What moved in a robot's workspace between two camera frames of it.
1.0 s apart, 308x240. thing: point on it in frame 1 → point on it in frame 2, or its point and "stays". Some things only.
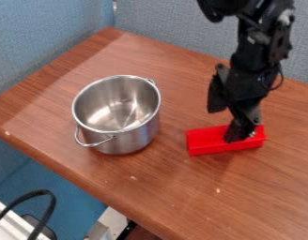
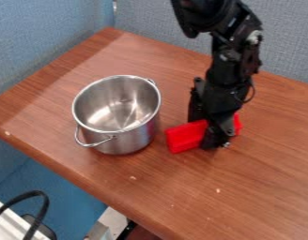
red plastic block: x=206 y=141 → x=186 y=137
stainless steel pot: x=116 y=112 stays
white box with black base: x=14 y=227 stays
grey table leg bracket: x=109 y=226 stays
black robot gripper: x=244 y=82 → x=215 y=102
